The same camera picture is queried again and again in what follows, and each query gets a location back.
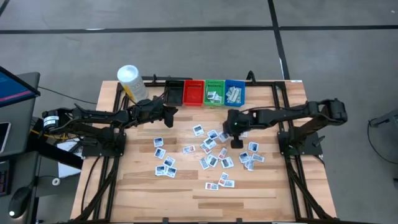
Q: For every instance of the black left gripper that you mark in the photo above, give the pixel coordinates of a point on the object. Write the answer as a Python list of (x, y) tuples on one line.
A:
[(152, 110)]

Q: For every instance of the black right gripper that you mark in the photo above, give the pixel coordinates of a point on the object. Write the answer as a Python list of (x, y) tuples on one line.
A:
[(245, 119)]

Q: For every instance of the green striped bandage packet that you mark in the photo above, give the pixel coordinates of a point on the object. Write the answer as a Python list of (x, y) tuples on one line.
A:
[(229, 92), (238, 93), (233, 94), (237, 100), (230, 100)]

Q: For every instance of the white packet with dark print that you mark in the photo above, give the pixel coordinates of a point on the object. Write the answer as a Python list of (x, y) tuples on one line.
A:
[(170, 171), (218, 99), (204, 163), (227, 162), (213, 134), (160, 153), (198, 130), (244, 134), (160, 170), (158, 142), (223, 137), (249, 165), (210, 143), (211, 95), (253, 146), (244, 157), (258, 157), (229, 183), (169, 161), (213, 160)]

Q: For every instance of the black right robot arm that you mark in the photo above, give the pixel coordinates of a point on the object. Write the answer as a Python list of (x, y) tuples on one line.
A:
[(289, 113)]

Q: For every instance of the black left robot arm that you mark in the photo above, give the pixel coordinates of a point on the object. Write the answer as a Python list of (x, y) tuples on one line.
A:
[(93, 116)]

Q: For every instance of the black plastic basket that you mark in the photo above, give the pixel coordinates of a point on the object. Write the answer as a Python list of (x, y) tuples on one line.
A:
[(175, 91)]

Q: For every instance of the red plastic basket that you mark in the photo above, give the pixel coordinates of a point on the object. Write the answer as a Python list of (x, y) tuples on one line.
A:
[(193, 93)]

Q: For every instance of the blue plastic basket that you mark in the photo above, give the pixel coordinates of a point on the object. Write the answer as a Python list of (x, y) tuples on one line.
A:
[(231, 83)]

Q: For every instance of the green plastic basket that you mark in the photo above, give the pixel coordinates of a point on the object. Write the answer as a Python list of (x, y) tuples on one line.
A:
[(214, 84)]

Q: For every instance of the white wipes canister yellow label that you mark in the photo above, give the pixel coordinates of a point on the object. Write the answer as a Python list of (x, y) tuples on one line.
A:
[(132, 81)]

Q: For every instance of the white paper sheet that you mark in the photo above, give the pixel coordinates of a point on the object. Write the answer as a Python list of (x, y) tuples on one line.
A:
[(66, 158)]

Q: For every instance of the black stand beam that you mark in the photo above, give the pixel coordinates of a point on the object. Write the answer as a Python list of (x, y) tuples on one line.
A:
[(56, 154)]

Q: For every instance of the white tape roll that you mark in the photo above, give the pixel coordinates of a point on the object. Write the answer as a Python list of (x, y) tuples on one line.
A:
[(56, 181)]

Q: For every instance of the grey stand leg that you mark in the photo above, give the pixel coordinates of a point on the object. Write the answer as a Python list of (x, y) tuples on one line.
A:
[(385, 119)]

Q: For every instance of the monitor with blue screen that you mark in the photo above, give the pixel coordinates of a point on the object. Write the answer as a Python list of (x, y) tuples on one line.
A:
[(14, 88)]

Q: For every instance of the white phone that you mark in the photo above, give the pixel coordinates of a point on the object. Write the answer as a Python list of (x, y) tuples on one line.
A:
[(3, 137)]

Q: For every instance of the black computer mouse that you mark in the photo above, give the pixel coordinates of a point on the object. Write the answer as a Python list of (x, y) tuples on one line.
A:
[(19, 202)]

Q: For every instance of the black keyboard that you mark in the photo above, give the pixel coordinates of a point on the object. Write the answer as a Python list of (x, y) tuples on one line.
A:
[(3, 182)]

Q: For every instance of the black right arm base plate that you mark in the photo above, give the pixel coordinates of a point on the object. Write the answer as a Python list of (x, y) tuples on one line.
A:
[(306, 149)]

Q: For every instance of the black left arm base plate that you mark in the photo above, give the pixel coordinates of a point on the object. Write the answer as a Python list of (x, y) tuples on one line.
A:
[(102, 152)]

